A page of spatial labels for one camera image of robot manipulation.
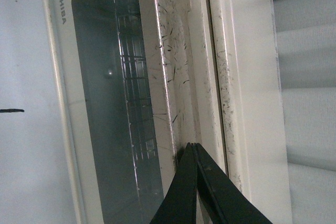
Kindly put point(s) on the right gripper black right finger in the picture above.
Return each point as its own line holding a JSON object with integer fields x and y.
{"x": 221, "y": 198}

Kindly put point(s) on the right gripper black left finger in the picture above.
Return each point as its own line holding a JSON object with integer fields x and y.
{"x": 179, "y": 204}

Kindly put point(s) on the cream glass oven door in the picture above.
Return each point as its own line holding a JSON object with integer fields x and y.
{"x": 83, "y": 35}

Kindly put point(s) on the cream Toshiba toaster oven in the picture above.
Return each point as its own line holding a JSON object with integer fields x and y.
{"x": 246, "y": 66}

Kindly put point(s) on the grey-white curtain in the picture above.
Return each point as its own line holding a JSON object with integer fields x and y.
{"x": 306, "y": 48}

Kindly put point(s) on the wire oven rack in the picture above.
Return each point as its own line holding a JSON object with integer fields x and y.
{"x": 137, "y": 95}

